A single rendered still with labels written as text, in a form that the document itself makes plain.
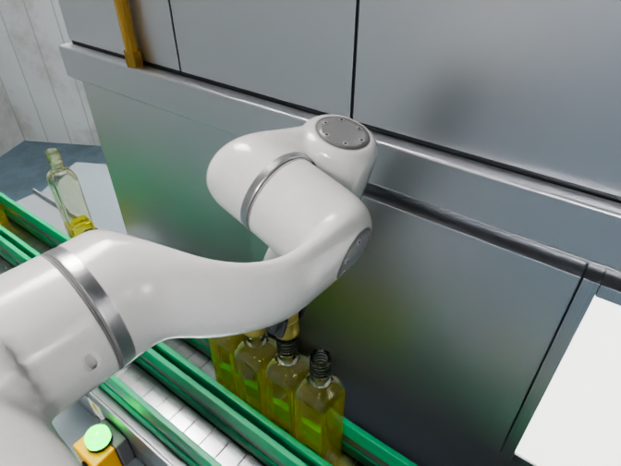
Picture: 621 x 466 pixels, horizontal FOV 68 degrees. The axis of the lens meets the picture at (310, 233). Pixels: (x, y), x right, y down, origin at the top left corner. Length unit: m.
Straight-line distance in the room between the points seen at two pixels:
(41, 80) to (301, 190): 3.78
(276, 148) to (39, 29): 3.59
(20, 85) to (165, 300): 3.94
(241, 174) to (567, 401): 0.48
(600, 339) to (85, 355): 0.49
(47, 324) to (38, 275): 0.03
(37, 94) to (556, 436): 3.93
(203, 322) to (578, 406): 0.49
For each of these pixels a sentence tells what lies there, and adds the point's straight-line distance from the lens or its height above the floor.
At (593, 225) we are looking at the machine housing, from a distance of 0.52.
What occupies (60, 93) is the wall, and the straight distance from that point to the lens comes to 4.03.
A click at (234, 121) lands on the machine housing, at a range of 0.71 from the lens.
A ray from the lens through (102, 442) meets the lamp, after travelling 0.97.
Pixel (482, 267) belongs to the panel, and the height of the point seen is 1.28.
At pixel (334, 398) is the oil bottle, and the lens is 0.67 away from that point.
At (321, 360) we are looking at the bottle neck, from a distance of 0.65.
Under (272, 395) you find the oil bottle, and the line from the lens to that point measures 0.73.
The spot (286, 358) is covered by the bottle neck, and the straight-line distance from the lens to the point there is 0.67.
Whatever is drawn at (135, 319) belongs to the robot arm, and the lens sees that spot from 0.29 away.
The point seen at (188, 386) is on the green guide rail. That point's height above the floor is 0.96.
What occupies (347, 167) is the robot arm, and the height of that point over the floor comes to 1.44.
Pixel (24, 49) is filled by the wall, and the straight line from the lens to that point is 4.05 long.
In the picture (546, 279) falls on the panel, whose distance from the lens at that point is 0.55.
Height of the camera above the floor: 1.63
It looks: 37 degrees down
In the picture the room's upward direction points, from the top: straight up
